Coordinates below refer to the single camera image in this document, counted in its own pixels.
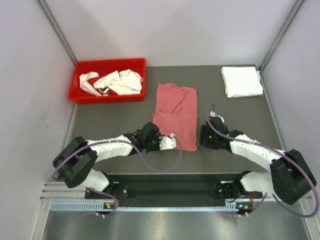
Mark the aluminium corner post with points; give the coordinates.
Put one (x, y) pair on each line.
(293, 12)
(45, 8)

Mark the left aluminium corner post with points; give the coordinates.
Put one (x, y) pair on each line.
(45, 8)

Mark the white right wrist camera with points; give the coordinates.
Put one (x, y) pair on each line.
(212, 114)

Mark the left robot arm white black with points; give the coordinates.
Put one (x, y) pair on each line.
(75, 163)

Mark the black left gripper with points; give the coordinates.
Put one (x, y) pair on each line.
(157, 148)

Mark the white and red t shirt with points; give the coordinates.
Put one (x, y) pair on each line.
(125, 82)

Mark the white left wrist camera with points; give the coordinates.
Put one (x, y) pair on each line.
(168, 142)

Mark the aluminium frame rail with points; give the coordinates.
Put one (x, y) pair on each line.
(57, 190)

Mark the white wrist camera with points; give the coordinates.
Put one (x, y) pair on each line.
(168, 142)
(212, 114)

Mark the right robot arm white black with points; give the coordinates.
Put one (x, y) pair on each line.
(286, 175)

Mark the grey slotted cable duct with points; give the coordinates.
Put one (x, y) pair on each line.
(100, 206)

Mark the folded white t shirt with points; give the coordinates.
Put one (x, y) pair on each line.
(243, 81)

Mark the right aluminium corner post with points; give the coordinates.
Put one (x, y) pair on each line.
(293, 12)

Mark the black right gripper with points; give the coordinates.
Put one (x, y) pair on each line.
(203, 139)

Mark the pink t shirt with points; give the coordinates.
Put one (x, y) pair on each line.
(176, 112)

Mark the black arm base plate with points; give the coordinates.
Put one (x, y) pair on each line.
(215, 186)

